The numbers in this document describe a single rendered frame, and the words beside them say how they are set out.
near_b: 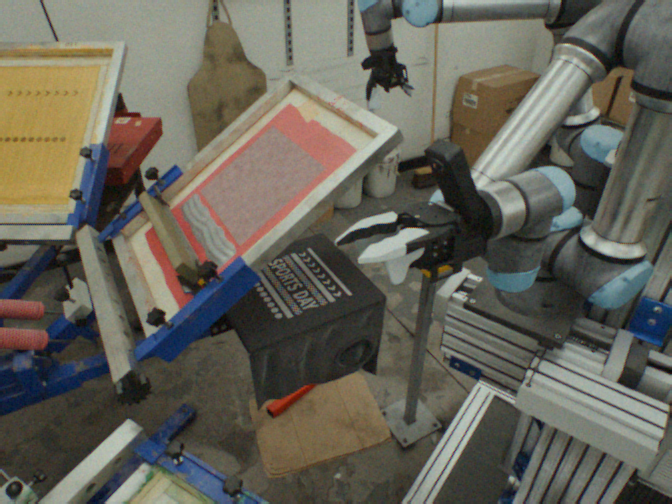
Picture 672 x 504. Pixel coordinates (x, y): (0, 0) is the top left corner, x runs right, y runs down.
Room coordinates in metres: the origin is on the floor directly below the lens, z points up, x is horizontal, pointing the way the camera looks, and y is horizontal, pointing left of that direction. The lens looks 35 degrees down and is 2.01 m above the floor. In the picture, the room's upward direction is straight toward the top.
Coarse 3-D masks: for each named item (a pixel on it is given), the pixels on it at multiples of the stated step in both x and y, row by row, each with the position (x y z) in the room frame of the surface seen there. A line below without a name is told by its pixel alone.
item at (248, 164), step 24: (288, 120) 1.45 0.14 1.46; (312, 120) 1.39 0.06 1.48; (264, 144) 1.40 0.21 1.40; (288, 144) 1.34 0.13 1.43; (216, 168) 1.41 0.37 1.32; (240, 168) 1.35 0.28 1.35; (264, 168) 1.29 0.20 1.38; (192, 192) 1.36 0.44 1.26; (216, 192) 1.30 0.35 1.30; (240, 192) 1.25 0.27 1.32; (216, 216) 1.20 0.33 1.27
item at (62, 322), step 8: (56, 320) 0.98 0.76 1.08; (64, 320) 0.97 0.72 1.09; (88, 320) 0.97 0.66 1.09; (48, 328) 0.97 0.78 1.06; (56, 328) 0.95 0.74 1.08; (64, 328) 0.94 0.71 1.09; (56, 336) 0.93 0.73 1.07; (64, 336) 0.94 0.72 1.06; (72, 336) 0.95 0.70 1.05; (48, 344) 0.92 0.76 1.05; (56, 344) 0.93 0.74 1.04; (64, 344) 0.93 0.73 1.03
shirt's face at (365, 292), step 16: (304, 240) 1.55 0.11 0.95; (320, 240) 1.55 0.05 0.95; (320, 256) 1.45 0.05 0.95; (336, 256) 1.45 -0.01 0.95; (336, 272) 1.36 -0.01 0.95; (352, 272) 1.36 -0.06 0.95; (352, 288) 1.27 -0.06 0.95; (368, 288) 1.27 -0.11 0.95; (240, 304) 1.19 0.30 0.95; (256, 304) 1.19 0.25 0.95; (336, 304) 1.19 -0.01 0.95; (352, 304) 1.19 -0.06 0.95; (368, 304) 1.19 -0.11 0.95; (240, 320) 1.12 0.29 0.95; (256, 320) 1.12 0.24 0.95; (272, 320) 1.12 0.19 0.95; (288, 320) 1.12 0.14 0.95; (304, 320) 1.12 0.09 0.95; (320, 320) 1.12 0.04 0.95; (240, 336) 1.05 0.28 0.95; (256, 336) 1.05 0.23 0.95; (272, 336) 1.05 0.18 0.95
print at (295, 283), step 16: (288, 256) 1.45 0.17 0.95; (304, 256) 1.45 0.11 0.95; (272, 272) 1.36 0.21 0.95; (288, 272) 1.36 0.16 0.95; (304, 272) 1.36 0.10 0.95; (320, 272) 1.36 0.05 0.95; (256, 288) 1.27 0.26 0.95; (272, 288) 1.27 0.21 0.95; (288, 288) 1.27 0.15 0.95; (304, 288) 1.27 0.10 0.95; (320, 288) 1.27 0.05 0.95; (336, 288) 1.27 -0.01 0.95; (272, 304) 1.19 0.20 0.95; (288, 304) 1.19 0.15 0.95; (304, 304) 1.19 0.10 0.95; (320, 304) 1.19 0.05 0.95
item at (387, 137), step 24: (264, 96) 1.58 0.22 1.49; (312, 96) 1.47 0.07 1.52; (336, 96) 1.38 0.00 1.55; (240, 120) 1.52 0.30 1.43; (360, 120) 1.23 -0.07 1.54; (216, 144) 1.46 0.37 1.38; (384, 144) 1.11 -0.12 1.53; (192, 168) 1.42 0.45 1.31; (360, 168) 1.08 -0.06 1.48; (168, 192) 1.38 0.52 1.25; (336, 192) 1.05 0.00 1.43; (144, 216) 1.33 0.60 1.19; (288, 216) 1.02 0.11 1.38; (312, 216) 1.02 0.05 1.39; (120, 240) 1.25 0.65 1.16; (264, 240) 0.98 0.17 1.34; (288, 240) 0.98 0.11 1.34; (120, 264) 1.15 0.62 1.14; (264, 264) 0.95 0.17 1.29; (144, 288) 1.02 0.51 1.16; (144, 312) 0.93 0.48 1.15
